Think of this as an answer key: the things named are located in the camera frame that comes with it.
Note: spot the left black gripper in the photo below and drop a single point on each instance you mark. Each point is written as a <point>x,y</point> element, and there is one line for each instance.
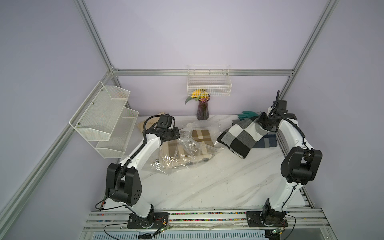
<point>176,134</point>

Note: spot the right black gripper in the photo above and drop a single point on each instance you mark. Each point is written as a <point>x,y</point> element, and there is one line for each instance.
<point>260,121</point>

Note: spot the black white grey checked scarf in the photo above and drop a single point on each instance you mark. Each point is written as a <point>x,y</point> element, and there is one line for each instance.
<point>225,140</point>

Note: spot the clear plastic vacuum bag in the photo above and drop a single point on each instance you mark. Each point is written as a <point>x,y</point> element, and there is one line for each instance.
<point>215,130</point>

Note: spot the grey blue plaid scarf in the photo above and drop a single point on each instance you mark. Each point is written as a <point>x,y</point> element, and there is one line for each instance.
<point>267,139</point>

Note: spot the brown beige plaid scarf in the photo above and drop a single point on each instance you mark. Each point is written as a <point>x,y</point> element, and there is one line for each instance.
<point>193,147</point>

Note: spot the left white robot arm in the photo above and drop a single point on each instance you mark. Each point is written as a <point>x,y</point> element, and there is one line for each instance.
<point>123,182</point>

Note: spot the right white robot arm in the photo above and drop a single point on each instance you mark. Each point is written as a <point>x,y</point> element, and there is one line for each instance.
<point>299,167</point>

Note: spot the beige leather glove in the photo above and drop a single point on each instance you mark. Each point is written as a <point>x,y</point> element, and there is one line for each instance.
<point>149,123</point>

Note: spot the green rubber glove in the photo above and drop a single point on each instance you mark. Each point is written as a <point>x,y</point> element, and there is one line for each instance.
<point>247,115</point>

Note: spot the dark purple glass vase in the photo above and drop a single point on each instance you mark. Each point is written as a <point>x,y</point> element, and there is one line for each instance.
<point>203,109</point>

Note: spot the yellow flower bouquet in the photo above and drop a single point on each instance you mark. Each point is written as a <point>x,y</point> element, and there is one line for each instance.
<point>199,95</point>

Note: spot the white mesh two-tier shelf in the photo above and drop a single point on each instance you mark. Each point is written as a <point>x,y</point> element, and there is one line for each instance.
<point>105,121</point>

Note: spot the white wire wall basket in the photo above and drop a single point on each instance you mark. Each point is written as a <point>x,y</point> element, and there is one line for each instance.
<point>211,79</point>

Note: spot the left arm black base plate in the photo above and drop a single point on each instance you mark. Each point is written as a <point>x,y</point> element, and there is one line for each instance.
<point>154,220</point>

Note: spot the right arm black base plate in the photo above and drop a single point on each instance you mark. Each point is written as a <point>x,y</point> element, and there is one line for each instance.
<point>258,219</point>

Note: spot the aluminium mounting rail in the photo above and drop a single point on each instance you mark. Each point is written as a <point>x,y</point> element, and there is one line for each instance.
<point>304,218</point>

